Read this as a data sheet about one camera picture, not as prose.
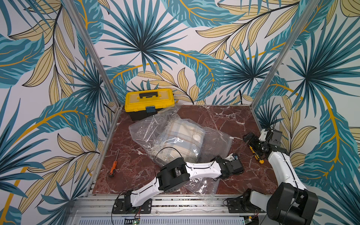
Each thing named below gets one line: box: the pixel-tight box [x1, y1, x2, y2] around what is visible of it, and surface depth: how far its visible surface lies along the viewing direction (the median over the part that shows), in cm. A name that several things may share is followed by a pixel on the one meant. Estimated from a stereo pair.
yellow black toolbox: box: [124, 88, 176, 121], surface depth 102 cm
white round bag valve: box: [192, 134, 202, 141], surface depth 93 cm
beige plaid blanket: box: [156, 119, 206, 164], surface depth 90 cm
